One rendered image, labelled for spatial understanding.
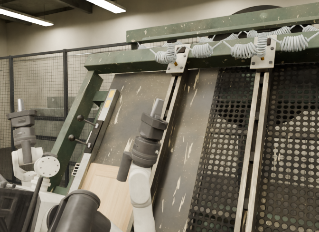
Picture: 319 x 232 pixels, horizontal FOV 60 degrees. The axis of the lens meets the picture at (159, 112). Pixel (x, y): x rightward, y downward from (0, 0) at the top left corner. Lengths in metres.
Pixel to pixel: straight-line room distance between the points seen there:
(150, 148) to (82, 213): 0.27
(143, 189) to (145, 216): 0.10
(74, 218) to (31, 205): 0.13
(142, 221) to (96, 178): 0.59
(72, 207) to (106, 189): 0.62
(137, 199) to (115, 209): 0.48
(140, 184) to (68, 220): 0.23
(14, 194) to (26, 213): 0.07
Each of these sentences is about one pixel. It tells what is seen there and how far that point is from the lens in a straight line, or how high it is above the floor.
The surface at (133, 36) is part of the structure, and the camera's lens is 2.30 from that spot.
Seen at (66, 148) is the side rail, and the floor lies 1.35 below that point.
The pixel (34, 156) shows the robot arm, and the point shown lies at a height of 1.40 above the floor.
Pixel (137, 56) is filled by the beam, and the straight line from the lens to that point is 1.69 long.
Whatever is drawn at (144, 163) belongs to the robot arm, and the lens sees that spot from 0.89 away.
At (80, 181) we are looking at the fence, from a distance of 1.53.
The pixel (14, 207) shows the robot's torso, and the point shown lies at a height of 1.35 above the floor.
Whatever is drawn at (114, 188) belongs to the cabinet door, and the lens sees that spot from 1.42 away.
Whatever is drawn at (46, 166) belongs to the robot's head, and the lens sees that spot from 0.98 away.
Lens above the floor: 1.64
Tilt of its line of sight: 3 degrees down
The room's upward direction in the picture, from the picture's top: straight up
